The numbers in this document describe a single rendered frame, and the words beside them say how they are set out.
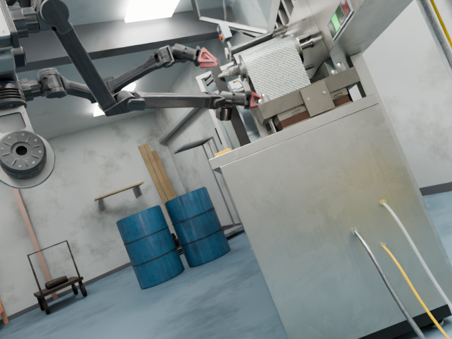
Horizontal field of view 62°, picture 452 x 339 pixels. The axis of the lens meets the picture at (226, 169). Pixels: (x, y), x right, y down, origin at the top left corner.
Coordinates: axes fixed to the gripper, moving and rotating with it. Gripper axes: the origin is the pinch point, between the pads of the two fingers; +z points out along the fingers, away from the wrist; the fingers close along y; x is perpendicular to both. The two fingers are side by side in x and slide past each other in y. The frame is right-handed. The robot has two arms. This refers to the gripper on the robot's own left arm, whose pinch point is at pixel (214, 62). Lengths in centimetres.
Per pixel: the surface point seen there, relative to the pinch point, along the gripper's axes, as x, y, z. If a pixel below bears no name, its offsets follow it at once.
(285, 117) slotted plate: -19.6, 24.8, 36.6
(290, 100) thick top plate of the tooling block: -13.1, 25.8, 36.3
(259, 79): -3.2, 6.2, 21.9
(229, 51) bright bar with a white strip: 15.4, -27.8, 1.0
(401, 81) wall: 85, -181, 142
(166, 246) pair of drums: -154, -297, -34
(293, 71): 4.3, 6.2, 35.2
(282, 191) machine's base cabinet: -47, 32, 43
